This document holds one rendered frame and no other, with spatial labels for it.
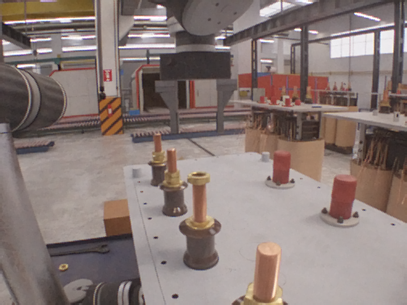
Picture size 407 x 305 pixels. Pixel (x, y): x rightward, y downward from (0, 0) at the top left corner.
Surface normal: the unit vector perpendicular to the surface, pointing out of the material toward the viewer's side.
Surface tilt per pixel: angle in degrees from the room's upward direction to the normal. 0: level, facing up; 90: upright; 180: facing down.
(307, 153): 90
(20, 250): 80
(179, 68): 90
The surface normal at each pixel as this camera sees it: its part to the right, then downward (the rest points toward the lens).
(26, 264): 0.74, -0.03
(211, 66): -0.05, 0.25
